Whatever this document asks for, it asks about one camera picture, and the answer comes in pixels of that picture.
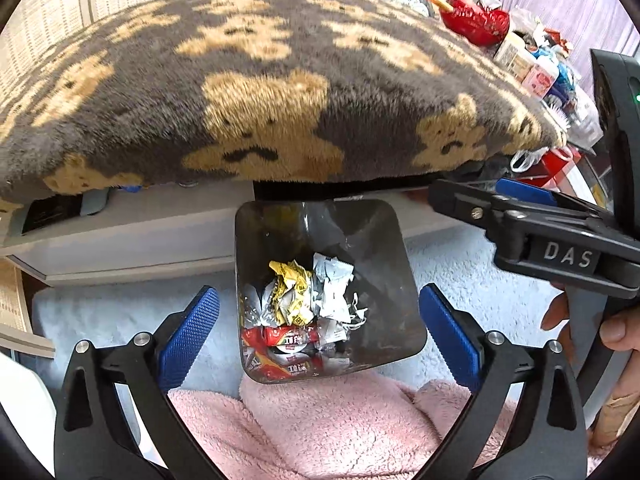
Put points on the purple curtain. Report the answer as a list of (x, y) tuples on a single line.
[(550, 0)]

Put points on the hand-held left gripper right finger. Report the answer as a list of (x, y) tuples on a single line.
[(450, 340)]

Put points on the white curved panel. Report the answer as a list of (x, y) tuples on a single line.
[(20, 400)]

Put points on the orange stick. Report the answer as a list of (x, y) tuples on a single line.
[(435, 0)]

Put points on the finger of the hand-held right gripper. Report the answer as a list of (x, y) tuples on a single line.
[(525, 191), (465, 205)]

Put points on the person's right hand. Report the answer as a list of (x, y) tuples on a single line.
[(622, 327)]

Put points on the pink fluffy blanket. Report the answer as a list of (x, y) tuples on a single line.
[(325, 425)]

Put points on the white bottle with pink label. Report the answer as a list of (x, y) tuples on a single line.
[(540, 80)]

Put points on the grey bear print fleece blanket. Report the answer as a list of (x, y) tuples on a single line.
[(300, 60)]

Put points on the wooden slat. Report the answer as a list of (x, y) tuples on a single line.
[(20, 340)]

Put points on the blue packet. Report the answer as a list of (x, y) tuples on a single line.
[(562, 82)]

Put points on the white hairbrush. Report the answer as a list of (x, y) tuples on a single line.
[(561, 112)]

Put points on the red white snack wrapper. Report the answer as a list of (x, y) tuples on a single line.
[(285, 362)]

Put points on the crumpled silvery wrapper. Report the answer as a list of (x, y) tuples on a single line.
[(252, 302)]

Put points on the red candy wrapper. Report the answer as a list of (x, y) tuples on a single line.
[(280, 336)]

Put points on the beige carton box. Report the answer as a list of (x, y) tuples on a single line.
[(512, 55)]

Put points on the blue round object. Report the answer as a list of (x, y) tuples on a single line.
[(131, 188)]

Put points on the black trash bin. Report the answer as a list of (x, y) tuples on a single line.
[(380, 260)]

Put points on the crumpled yellow wrapper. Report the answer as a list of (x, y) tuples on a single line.
[(290, 290)]

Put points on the red box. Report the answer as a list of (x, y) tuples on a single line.
[(555, 162)]

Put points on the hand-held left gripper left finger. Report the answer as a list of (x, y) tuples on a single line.
[(192, 340)]

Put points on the white plastic bag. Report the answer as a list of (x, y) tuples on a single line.
[(525, 160)]

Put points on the light blue fluffy rug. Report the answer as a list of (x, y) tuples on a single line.
[(100, 310)]

